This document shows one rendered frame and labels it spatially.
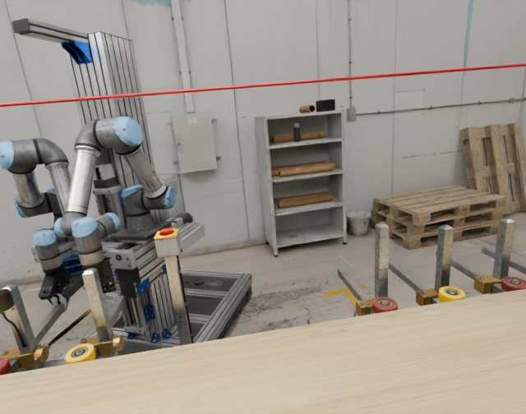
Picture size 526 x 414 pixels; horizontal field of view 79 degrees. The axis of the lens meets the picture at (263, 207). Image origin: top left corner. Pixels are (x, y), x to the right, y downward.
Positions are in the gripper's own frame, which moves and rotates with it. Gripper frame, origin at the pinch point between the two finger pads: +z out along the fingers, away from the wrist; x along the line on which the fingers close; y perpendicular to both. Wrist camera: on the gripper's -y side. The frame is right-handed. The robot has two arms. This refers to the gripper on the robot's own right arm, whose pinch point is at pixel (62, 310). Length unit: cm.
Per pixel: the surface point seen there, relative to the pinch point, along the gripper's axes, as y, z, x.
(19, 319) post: -33.2, -17.6, -5.4
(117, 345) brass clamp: -33.9, -2.6, -33.0
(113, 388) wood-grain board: -59, -8, -40
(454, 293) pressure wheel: -43, -8, -150
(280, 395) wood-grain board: -71, -8, -83
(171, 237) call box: -35, -39, -57
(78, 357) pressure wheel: -45, -8, -26
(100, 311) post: -33.2, -16.0, -30.0
